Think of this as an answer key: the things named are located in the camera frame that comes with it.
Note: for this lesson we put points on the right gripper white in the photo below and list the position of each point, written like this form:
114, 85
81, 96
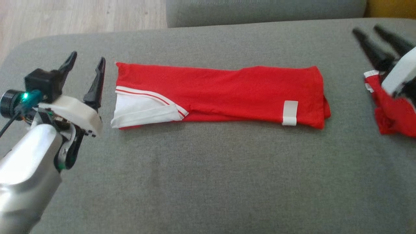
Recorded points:
403, 73

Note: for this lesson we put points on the yellow sofa cushion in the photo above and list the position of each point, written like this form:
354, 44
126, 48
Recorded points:
390, 8

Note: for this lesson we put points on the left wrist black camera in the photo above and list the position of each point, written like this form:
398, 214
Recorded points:
42, 83

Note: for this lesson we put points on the large grey sofa seat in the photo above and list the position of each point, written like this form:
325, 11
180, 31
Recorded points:
211, 178

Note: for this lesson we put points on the red white sports jersey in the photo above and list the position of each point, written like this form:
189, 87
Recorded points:
227, 94

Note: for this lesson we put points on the small grey sofa cushion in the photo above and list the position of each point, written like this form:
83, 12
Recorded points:
260, 11

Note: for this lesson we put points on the red garment white trim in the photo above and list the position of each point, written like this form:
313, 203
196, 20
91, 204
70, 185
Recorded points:
393, 117

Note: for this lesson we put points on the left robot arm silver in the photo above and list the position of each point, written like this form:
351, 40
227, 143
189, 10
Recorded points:
26, 182

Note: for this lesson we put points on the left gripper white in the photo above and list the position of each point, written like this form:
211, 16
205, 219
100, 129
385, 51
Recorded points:
78, 112

